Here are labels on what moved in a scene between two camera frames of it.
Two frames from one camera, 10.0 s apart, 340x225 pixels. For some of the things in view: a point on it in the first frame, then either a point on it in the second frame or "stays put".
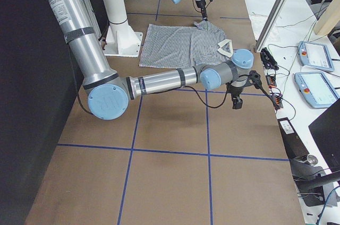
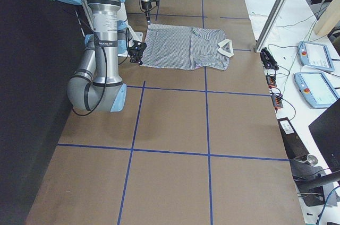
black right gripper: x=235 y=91 -> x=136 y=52
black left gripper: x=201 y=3 -> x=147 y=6
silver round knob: x=312 y=159 stays put
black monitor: x=326 y=130 stays put
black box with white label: x=294 y=145 stays put
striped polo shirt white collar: x=182 y=46 stays put
